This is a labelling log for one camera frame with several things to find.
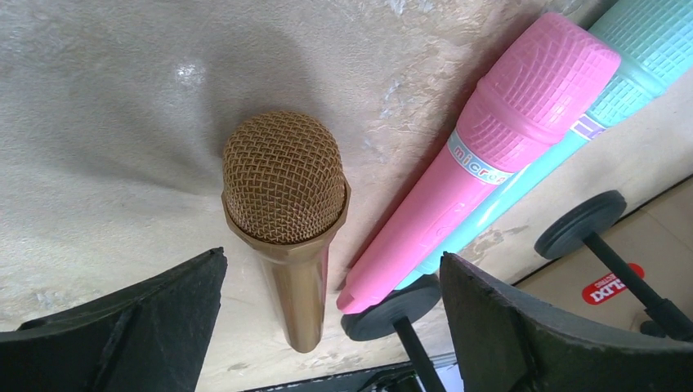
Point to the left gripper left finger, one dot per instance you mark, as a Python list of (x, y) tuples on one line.
[(150, 336)]

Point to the pink microphone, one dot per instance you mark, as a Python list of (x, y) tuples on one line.
[(525, 104)]

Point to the black round-base stand with shockmount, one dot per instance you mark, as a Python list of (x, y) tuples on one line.
[(612, 243)]

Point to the gold microphone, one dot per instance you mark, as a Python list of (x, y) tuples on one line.
[(285, 194)]

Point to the mint green microphone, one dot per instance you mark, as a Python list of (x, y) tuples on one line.
[(654, 40)]

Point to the tan plastic case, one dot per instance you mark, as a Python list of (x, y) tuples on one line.
[(622, 270)]

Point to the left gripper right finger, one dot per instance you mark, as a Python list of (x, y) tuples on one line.
[(508, 340)]

